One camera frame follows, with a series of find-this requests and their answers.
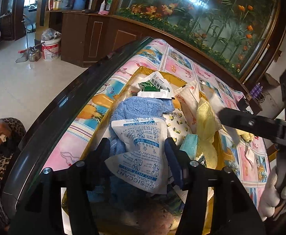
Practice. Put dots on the purple bottles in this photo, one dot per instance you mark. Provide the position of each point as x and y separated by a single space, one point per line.
256 91

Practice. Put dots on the large decorated fish tank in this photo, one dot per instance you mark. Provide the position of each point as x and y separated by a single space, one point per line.
234 33

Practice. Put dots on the teal tissue pack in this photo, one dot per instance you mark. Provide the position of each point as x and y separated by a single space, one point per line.
189 145

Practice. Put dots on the white blue desiccant bag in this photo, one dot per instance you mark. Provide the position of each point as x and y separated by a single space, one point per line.
143 164

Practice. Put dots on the white red text sachet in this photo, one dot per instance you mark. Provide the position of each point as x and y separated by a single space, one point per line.
249 155

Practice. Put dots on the white gloved right hand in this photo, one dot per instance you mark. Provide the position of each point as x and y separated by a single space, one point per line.
273 200

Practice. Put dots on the cartoon pink tablecloth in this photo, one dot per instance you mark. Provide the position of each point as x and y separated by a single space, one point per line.
178 70

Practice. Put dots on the dark wooden cabinet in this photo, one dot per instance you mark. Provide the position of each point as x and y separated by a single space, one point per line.
87 38

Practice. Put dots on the white striped plastic packet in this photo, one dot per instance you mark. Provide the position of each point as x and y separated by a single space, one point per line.
188 97

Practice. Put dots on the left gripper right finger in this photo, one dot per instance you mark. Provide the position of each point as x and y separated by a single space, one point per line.
178 162

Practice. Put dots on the avocado print tissue pack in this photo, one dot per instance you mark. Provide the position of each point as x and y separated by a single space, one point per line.
177 126

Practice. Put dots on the yellow terry towel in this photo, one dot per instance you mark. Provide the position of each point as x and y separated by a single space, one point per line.
244 136
206 128

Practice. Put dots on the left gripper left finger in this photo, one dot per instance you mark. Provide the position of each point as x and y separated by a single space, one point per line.
97 168

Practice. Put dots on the white plastic bucket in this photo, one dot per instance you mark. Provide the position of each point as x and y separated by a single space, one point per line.
51 44

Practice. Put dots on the yellow cardboard box tray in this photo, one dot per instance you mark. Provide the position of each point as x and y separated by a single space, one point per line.
136 192

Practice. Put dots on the blue terry towel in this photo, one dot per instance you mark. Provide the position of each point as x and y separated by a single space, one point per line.
133 108

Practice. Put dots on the metal kettle on floor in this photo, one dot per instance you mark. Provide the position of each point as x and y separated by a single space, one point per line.
31 54

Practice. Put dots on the green white herbal packet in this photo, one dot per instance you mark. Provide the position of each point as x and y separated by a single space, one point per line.
155 86

